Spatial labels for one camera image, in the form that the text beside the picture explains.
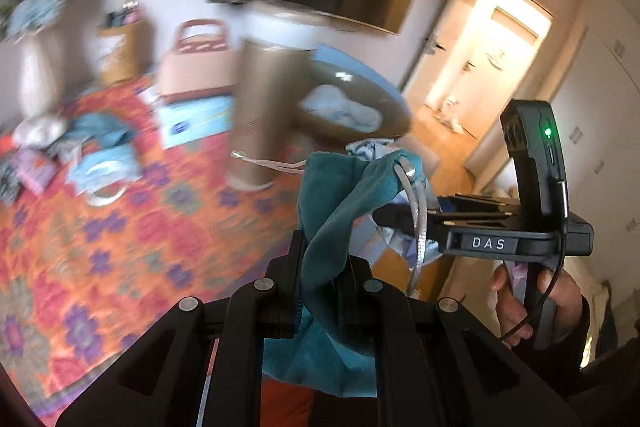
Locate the cardboard pen holder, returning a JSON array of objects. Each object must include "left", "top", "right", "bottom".
[{"left": 97, "top": 19, "right": 152, "bottom": 88}]

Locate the white ribbed vase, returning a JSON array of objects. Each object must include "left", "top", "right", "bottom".
[{"left": 17, "top": 34, "right": 69, "bottom": 118}]

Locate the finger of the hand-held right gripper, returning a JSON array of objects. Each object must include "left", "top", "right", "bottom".
[
  {"left": 375, "top": 205, "right": 518, "bottom": 240},
  {"left": 436, "top": 194, "right": 517, "bottom": 210}
]

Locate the teal cloth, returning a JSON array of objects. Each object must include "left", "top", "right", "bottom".
[{"left": 64, "top": 113, "right": 139, "bottom": 148}]

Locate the small white cloth item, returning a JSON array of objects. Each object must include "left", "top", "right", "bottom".
[{"left": 12, "top": 117, "right": 67, "bottom": 148}]

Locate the doorway frame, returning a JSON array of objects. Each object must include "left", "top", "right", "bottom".
[{"left": 400, "top": 0, "right": 557, "bottom": 144}]

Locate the pink basket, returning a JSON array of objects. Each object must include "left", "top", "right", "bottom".
[{"left": 155, "top": 19, "right": 239, "bottom": 106}]

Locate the tall tan cylinder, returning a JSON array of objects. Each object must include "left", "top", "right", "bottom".
[{"left": 225, "top": 3, "right": 326, "bottom": 192}]

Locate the blue flat box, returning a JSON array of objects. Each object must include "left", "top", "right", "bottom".
[{"left": 157, "top": 99, "right": 236, "bottom": 150}]

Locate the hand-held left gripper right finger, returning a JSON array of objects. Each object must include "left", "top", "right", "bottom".
[{"left": 344, "top": 256, "right": 583, "bottom": 427}]

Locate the light blue cloth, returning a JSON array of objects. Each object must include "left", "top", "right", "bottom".
[{"left": 345, "top": 139, "right": 397, "bottom": 158}]

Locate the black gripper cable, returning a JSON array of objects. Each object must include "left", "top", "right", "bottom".
[{"left": 497, "top": 179, "right": 572, "bottom": 344}]

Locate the teal drawstring pouch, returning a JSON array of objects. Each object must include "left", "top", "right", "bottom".
[{"left": 262, "top": 149, "right": 431, "bottom": 400}]

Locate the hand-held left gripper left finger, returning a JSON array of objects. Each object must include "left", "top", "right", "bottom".
[{"left": 57, "top": 229, "right": 307, "bottom": 427}]

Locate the person's right forearm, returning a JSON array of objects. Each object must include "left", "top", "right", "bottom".
[{"left": 562, "top": 294, "right": 640, "bottom": 427}]

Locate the floral orange tablecloth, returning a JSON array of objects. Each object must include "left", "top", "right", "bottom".
[{"left": 0, "top": 76, "right": 443, "bottom": 427}]

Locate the white wardrobe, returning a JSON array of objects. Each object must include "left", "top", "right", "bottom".
[{"left": 547, "top": 0, "right": 640, "bottom": 238}]

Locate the blue face mask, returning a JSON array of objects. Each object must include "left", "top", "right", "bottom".
[{"left": 66, "top": 144, "right": 144, "bottom": 208}]

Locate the person's right hand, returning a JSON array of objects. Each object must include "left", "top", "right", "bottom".
[{"left": 490, "top": 264, "right": 591, "bottom": 350}]

